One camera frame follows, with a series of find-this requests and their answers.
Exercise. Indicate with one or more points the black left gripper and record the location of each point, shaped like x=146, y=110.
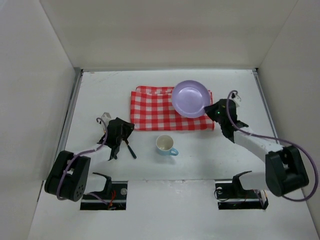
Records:
x=116, y=144

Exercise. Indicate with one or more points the red white checkered cloth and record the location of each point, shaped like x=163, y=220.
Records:
x=151, y=109

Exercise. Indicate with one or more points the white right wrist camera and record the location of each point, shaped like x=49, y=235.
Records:
x=236, y=99

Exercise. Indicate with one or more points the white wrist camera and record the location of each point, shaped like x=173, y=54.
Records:
x=106, y=117
x=236, y=99

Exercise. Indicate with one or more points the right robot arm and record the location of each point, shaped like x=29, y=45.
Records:
x=284, y=168

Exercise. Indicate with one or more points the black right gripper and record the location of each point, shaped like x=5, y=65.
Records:
x=213, y=111

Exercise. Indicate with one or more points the light blue mug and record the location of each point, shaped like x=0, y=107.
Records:
x=165, y=146

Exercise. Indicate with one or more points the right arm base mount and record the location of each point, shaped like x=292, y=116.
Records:
x=230, y=198

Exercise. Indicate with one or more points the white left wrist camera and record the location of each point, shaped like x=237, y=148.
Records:
x=106, y=117

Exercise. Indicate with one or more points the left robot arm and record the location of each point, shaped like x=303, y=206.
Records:
x=68, y=176

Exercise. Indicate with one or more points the purple plastic plate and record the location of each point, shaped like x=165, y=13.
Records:
x=189, y=99

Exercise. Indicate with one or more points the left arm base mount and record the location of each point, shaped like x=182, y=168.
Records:
x=113, y=200

